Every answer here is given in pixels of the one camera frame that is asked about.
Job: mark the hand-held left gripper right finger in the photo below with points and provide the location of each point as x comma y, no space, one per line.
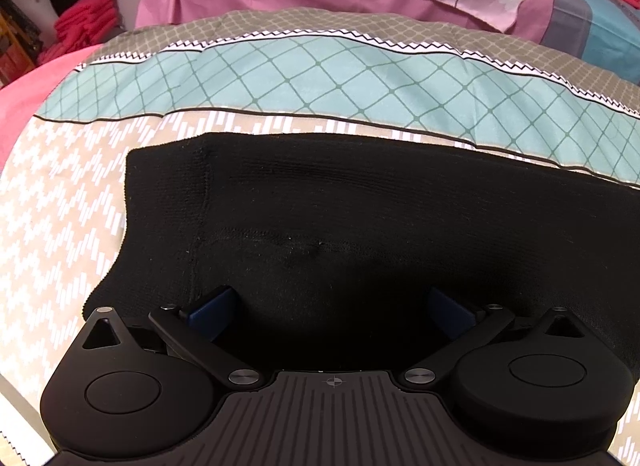
450,318

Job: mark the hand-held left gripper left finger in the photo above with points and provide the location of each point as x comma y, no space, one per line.
210,318

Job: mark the black pants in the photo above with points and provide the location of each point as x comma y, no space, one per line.
350,221

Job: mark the patterned teal and beige quilt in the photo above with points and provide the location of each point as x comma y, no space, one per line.
300,70

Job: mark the pink bedsheet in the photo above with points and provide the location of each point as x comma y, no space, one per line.
30,95

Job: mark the blue and grey bedding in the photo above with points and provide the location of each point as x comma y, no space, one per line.
600,35

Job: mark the pile of red clothes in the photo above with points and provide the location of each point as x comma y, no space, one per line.
85,15

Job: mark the wooden shelf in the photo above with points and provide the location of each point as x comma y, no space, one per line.
15,40

